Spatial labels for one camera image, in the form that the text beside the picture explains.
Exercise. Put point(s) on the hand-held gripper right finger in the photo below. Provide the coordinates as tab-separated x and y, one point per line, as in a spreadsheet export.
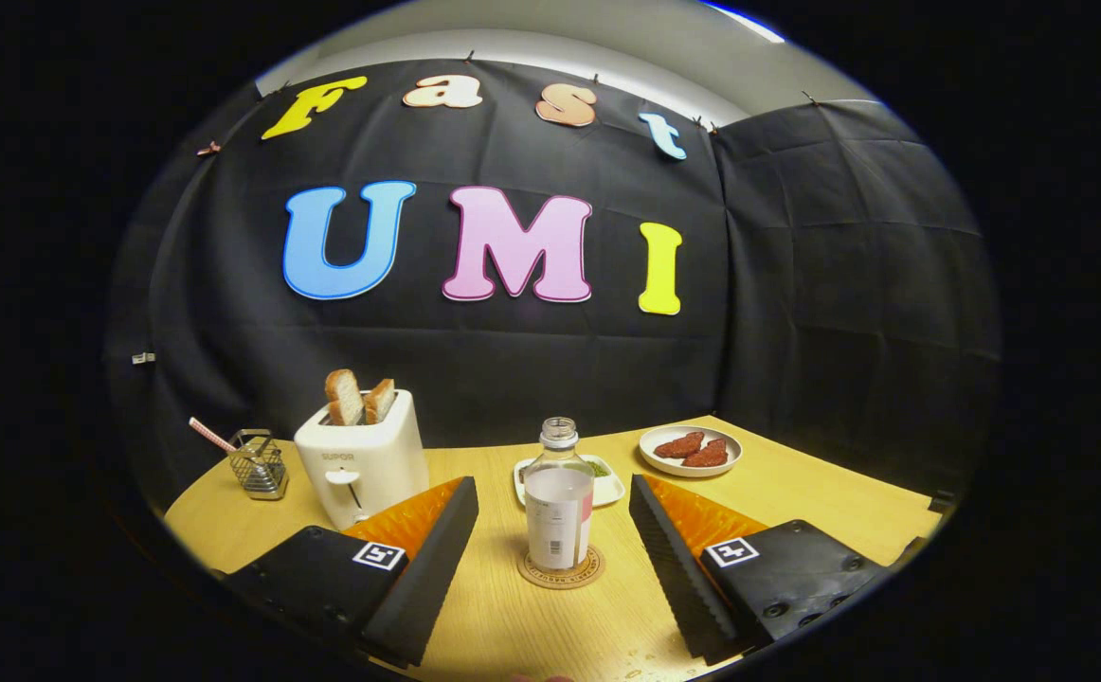
669	578

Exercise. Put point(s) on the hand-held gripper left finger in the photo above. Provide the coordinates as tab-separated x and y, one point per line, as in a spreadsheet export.
427	578

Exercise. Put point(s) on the round cork coaster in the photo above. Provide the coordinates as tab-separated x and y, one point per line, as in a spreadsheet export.
532	574

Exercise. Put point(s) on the clear juice bottle white label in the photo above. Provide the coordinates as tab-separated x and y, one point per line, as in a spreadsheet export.
555	511

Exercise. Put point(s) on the white divided grain dish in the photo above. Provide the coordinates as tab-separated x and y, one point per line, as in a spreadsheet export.
609	485

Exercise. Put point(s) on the round white plate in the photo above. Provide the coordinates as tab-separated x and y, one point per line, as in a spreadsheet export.
664	466

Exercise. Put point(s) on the red meat piece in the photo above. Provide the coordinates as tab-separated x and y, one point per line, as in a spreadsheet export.
678	445
707	455

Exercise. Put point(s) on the white toaster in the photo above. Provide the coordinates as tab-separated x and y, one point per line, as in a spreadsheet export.
361	464

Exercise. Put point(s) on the wooden table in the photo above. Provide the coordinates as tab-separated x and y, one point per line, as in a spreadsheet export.
797	502

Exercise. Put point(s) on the toasted bread slice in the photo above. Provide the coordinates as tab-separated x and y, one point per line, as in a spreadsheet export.
344	398
380	401

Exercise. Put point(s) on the black backdrop cloth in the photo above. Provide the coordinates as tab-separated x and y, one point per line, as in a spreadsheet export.
513	379

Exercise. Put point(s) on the pink striped straw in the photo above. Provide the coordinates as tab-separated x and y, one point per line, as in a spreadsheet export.
211	436

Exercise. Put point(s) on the pink clip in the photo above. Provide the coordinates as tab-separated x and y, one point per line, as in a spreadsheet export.
208	149

